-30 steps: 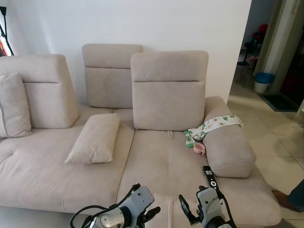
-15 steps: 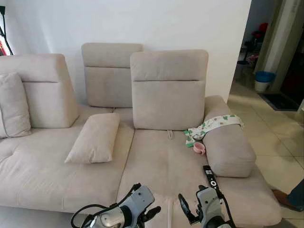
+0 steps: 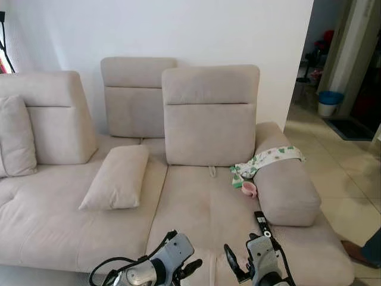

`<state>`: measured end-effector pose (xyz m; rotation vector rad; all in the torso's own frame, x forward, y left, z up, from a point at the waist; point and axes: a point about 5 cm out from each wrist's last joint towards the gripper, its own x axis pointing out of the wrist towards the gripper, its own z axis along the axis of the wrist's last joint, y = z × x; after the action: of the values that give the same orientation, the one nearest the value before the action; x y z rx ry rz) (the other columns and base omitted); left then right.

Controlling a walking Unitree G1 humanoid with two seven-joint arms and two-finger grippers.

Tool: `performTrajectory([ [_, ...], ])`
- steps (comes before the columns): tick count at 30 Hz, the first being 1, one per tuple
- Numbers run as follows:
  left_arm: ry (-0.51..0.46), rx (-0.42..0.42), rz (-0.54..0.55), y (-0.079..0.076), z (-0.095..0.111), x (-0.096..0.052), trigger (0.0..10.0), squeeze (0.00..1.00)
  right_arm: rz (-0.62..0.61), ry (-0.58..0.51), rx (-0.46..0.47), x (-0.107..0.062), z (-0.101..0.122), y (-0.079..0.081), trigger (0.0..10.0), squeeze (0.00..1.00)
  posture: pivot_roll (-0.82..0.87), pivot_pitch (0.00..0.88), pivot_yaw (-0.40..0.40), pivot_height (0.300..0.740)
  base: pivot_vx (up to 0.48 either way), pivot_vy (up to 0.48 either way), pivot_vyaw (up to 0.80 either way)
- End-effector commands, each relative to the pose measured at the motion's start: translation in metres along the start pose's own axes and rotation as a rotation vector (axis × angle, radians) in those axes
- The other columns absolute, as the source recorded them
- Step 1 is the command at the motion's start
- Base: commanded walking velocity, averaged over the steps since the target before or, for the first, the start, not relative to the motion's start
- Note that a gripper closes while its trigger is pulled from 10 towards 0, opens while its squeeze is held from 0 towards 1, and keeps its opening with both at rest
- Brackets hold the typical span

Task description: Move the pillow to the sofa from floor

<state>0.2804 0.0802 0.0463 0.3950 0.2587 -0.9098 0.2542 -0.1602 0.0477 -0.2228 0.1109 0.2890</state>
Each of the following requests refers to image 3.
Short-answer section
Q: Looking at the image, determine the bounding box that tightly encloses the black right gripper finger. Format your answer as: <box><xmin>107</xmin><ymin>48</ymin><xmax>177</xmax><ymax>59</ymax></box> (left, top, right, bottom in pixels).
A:
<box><xmin>223</xmin><ymin>243</ymin><xmax>252</xmax><ymax>284</ymax></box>

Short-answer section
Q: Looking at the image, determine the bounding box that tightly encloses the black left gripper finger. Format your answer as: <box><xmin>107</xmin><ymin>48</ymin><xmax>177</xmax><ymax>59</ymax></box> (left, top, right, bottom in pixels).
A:
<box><xmin>179</xmin><ymin>257</ymin><xmax>204</xmax><ymax>281</ymax></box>

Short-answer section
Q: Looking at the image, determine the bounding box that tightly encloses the beige fabric sofa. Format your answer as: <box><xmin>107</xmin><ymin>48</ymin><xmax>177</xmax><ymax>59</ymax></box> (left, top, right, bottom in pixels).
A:
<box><xmin>0</xmin><ymin>57</ymin><xmax>356</xmax><ymax>286</ymax></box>

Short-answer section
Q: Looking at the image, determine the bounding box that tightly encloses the beige sofa armrest cushion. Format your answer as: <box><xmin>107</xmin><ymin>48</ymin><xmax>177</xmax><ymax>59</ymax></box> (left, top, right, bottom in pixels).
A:
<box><xmin>253</xmin><ymin>122</ymin><xmax>323</xmax><ymax>228</ymax></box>

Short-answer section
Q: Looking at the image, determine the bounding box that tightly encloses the beige rectangular pillow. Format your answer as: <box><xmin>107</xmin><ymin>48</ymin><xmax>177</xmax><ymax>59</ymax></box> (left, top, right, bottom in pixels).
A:
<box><xmin>79</xmin><ymin>145</ymin><xmax>150</xmax><ymax>211</ymax></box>

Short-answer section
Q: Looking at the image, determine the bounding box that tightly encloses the wide beige sofa backrest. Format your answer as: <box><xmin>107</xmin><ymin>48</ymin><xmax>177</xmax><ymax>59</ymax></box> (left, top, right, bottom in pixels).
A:
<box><xmin>161</xmin><ymin>64</ymin><xmax>261</xmax><ymax>167</ymax></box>

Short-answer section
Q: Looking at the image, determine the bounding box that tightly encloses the narrow beige sofa backrest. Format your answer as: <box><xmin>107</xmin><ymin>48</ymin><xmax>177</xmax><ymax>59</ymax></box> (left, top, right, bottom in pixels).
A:
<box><xmin>100</xmin><ymin>57</ymin><xmax>178</xmax><ymax>139</ymax></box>

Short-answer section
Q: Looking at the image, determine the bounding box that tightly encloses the slanted beige sofa backrest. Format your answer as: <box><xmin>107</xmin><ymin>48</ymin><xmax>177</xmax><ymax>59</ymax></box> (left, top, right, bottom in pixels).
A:
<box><xmin>0</xmin><ymin>71</ymin><xmax>98</xmax><ymax>166</ymax></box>

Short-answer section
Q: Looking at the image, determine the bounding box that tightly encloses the beige upright pillow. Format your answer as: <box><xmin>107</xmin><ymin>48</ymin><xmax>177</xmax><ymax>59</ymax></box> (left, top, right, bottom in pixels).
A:
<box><xmin>0</xmin><ymin>95</ymin><xmax>38</xmax><ymax>178</ymax></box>

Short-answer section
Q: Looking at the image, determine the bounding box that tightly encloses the black remote control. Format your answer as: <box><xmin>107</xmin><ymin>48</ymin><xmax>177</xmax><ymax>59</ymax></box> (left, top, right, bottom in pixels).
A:
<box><xmin>254</xmin><ymin>210</ymin><xmax>273</xmax><ymax>240</ymax></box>

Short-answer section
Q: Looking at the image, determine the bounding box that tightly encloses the pink cup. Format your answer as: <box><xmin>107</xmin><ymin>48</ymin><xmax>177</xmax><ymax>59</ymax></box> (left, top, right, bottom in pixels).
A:
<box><xmin>241</xmin><ymin>181</ymin><xmax>258</xmax><ymax>199</ymax></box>

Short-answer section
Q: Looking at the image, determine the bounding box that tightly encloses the person's dark trouser leg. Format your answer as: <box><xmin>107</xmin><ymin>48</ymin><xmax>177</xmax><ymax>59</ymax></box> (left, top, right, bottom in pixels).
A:
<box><xmin>360</xmin><ymin>228</ymin><xmax>381</xmax><ymax>268</ymax></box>

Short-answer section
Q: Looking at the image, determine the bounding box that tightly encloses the white green patterned cloth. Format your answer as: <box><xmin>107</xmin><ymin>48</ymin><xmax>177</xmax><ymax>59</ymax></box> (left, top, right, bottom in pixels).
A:
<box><xmin>230</xmin><ymin>146</ymin><xmax>306</xmax><ymax>189</ymax></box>

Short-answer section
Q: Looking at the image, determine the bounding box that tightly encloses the dark door mat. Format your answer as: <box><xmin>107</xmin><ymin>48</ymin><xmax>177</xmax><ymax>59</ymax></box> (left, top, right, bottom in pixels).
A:
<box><xmin>324</xmin><ymin>117</ymin><xmax>376</xmax><ymax>142</ymax></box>

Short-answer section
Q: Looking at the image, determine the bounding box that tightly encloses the blue and white bucket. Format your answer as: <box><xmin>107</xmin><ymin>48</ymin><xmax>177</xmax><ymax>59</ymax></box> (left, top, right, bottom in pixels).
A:
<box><xmin>317</xmin><ymin>91</ymin><xmax>345</xmax><ymax>117</ymax></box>

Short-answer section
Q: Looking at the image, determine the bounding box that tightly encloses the red object on stand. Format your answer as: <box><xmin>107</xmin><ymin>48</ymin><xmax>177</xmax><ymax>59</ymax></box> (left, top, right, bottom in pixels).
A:
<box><xmin>314</xmin><ymin>29</ymin><xmax>336</xmax><ymax>55</ymax></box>

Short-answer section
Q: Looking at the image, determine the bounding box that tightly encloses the grey pillar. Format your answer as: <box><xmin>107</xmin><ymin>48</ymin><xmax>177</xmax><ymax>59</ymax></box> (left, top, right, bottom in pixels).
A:
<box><xmin>321</xmin><ymin>0</ymin><xmax>381</xmax><ymax>115</ymax></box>

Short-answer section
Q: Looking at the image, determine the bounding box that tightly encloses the black stand with red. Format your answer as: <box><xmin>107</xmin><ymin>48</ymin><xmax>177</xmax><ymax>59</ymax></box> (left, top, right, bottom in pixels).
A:
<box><xmin>0</xmin><ymin>11</ymin><xmax>16</xmax><ymax>74</ymax></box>

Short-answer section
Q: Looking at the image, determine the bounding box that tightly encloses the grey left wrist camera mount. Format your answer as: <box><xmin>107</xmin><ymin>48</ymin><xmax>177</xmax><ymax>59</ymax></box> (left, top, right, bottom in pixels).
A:
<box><xmin>148</xmin><ymin>231</ymin><xmax>196</xmax><ymax>279</ymax></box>

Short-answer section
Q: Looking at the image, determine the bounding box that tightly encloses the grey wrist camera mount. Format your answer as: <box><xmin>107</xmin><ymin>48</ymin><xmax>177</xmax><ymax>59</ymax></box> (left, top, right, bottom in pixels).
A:
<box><xmin>148</xmin><ymin>231</ymin><xmax>196</xmax><ymax>279</ymax></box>
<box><xmin>246</xmin><ymin>234</ymin><xmax>286</xmax><ymax>281</ymax></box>

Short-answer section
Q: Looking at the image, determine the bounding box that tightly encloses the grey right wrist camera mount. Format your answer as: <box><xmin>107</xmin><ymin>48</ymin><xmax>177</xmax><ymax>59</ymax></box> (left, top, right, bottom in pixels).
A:
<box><xmin>246</xmin><ymin>234</ymin><xmax>286</xmax><ymax>281</ymax></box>

